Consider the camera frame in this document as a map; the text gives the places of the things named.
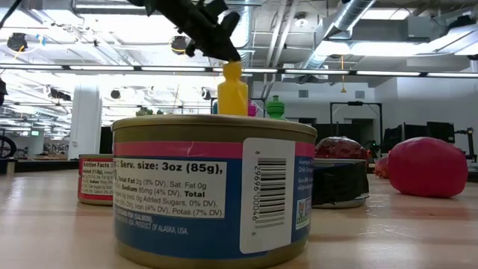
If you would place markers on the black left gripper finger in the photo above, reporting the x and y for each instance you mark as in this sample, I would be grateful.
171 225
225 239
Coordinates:
216 48

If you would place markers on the yellow plastic bottle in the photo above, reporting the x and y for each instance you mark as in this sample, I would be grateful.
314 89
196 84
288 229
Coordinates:
232 97

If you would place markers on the pink plastic bottle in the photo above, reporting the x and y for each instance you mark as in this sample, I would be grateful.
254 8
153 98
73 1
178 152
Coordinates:
252 109

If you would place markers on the green plastic bottle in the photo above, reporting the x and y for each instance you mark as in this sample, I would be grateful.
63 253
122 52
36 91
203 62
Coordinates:
275 108

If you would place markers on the dark maroon toy fruit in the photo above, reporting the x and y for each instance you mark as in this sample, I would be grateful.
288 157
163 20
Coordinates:
340 147

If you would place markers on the red label food can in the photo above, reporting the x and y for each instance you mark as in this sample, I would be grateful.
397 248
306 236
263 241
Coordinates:
95 179

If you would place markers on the black label food can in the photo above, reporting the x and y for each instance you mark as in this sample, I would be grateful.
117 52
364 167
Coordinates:
338 183

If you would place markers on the blue label salmon can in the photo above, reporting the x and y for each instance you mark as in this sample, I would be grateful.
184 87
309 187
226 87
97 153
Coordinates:
175 231

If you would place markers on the black round ceiling device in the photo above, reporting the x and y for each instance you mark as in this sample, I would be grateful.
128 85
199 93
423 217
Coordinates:
115 94
16 41
206 93
179 45

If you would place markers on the white ceiling sensor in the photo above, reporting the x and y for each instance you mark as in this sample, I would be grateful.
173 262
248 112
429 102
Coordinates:
300 20

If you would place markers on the white pillar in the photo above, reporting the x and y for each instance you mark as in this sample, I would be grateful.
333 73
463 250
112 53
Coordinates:
86 123

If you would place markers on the black computer monitor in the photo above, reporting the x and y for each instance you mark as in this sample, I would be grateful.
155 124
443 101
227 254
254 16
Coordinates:
414 131
394 138
440 131

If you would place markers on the tiny red toy fruit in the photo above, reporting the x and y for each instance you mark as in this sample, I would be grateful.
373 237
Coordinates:
381 167

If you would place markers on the black monitor stand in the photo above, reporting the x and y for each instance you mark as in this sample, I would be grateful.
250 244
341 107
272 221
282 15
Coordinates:
470 142

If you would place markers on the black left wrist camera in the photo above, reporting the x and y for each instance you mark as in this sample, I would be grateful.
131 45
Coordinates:
224 20

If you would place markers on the long ceiling light rail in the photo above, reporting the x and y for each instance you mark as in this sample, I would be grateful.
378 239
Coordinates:
325 71

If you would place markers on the tall black gantry frame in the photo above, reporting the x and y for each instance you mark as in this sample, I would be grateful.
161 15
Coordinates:
354 103

